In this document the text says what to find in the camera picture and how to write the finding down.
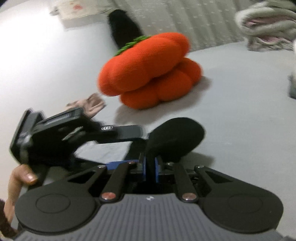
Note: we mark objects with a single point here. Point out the folded white pink quilt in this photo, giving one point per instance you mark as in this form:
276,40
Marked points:
268,25

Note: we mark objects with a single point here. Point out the person's left hand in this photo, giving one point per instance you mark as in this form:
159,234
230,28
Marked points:
20,176

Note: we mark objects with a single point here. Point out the pink beige crumpled cloth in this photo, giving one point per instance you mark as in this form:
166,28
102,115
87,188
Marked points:
91,106

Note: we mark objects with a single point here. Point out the grey folded garment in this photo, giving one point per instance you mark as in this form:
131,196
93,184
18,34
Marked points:
292,87

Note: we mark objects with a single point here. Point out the grey dotted curtain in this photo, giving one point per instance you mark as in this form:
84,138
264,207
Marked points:
206,23

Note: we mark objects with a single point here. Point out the black garment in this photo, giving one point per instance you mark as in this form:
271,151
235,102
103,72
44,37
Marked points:
169,142

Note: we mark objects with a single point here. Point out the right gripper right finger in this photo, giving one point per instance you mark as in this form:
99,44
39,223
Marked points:
200,184

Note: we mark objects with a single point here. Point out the orange pumpkin plush pillow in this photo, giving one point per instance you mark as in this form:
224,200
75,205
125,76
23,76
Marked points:
150,70

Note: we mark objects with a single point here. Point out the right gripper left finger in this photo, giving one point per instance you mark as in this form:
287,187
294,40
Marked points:
109,182

